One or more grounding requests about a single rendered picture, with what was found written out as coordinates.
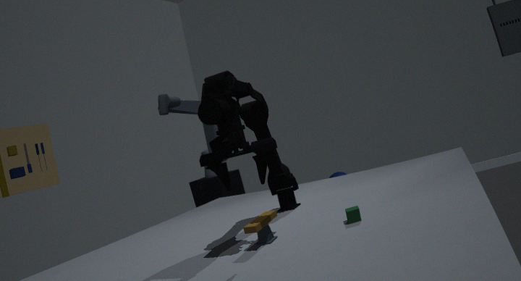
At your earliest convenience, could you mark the green cube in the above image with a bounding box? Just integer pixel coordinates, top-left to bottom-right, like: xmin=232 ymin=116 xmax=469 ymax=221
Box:
xmin=345 ymin=206 xmax=362 ymax=224

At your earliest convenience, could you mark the tan bar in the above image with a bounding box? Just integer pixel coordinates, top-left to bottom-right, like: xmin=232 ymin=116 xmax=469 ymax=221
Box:
xmin=243 ymin=210 xmax=277 ymax=234

